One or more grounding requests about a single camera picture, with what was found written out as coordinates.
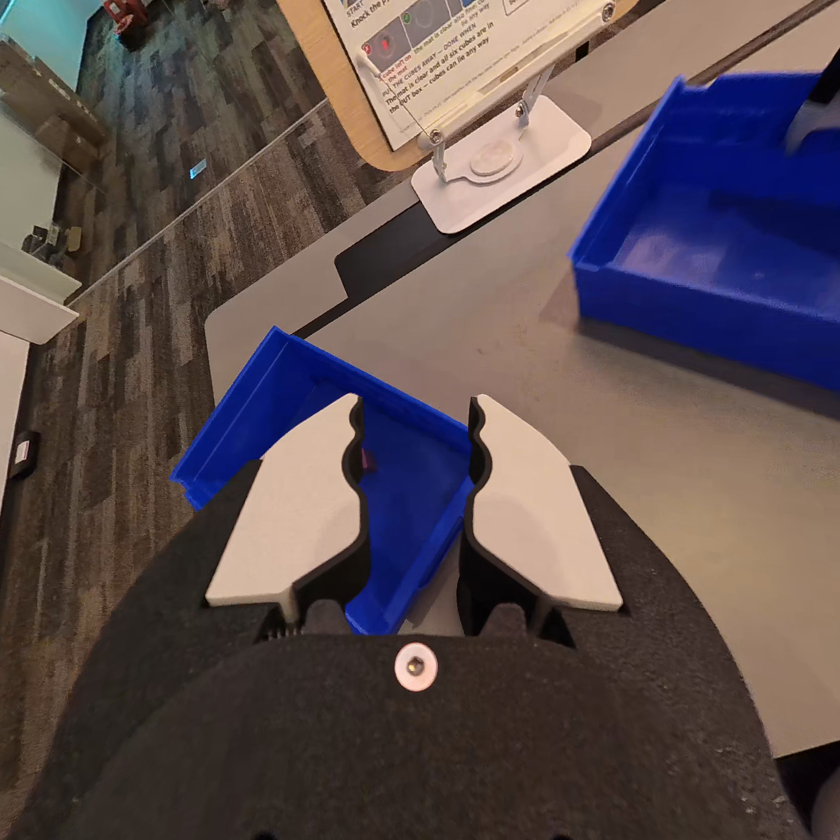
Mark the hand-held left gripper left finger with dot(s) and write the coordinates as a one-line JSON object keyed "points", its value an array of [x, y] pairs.
{"points": [[289, 525]]}

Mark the red floor fan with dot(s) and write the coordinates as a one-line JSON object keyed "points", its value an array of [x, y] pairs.
{"points": [[124, 14]]}

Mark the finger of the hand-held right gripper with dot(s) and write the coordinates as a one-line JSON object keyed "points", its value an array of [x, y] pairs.
{"points": [[810, 121]]}

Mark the purple wooden cube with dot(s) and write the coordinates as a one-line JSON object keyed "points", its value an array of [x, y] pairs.
{"points": [[367, 459]]}

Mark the small black floor device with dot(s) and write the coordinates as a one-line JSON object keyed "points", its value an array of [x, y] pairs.
{"points": [[26, 456]]}

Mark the stacked cardboard boxes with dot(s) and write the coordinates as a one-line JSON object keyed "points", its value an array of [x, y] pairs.
{"points": [[46, 98]]}

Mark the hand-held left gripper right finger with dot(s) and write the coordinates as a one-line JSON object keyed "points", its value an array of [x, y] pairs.
{"points": [[538, 525]]}

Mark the printed instruction sheet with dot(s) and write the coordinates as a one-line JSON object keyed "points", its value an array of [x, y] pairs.
{"points": [[446, 65]]}

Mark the blue plastic storage bin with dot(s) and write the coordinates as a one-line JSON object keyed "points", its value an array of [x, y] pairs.
{"points": [[689, 275], [262, 407]]}

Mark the small teal floor tag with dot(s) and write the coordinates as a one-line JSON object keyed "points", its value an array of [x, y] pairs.
{"points": [[198, 169]]}

